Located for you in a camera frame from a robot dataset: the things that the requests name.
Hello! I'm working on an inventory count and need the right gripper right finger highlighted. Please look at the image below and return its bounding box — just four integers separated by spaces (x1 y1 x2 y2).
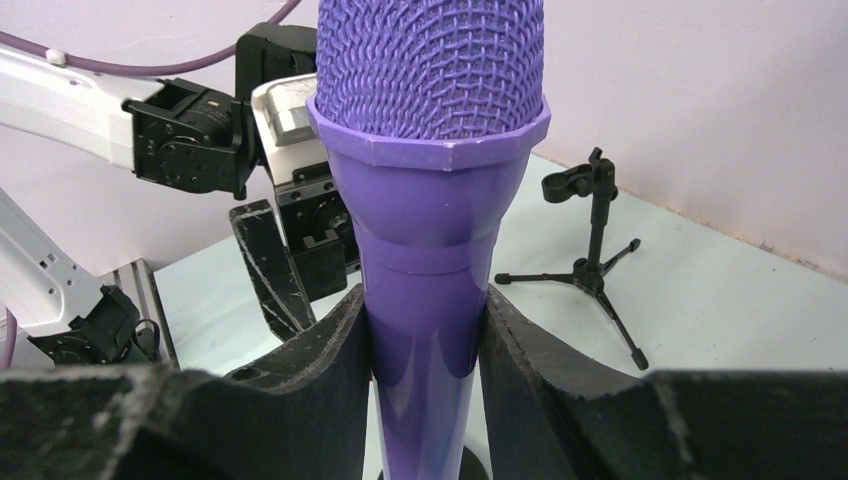
479 288 847 479

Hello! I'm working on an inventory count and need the purple microphone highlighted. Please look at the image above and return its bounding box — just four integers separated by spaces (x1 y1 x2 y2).
308 1 551 479

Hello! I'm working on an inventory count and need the round base mic stand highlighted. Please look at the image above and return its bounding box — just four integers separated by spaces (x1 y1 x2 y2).
458 446 490 480

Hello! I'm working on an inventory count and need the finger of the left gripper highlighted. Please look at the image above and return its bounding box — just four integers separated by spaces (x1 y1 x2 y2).
229 200 316 343

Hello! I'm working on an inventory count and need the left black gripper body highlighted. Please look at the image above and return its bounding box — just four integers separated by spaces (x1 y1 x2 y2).
274 162 360 301

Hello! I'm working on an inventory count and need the black tripod clip stand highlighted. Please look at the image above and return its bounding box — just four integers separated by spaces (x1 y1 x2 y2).
494 147 649 371

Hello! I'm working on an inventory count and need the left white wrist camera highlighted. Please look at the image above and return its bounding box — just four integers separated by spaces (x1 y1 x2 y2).
250 73 327 186

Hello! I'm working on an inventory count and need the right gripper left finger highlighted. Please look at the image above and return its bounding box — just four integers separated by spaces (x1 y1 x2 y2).
1 286 370 479

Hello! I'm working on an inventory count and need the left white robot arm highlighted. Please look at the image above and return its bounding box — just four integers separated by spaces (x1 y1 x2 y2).
1 22 359 366

